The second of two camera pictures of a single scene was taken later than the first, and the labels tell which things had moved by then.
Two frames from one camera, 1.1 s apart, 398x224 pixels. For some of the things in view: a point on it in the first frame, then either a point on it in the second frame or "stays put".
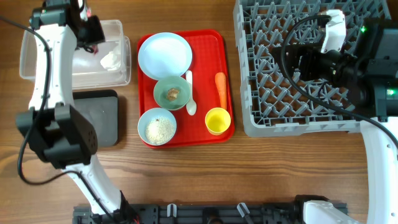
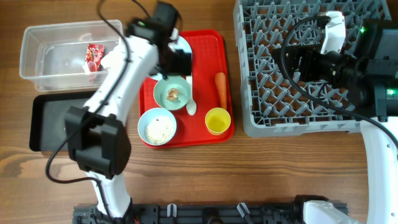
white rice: (159, 131) stays put
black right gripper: (294, 61) stays put
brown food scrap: (172, 94) stays put
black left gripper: (99, 36) to (183, 65)
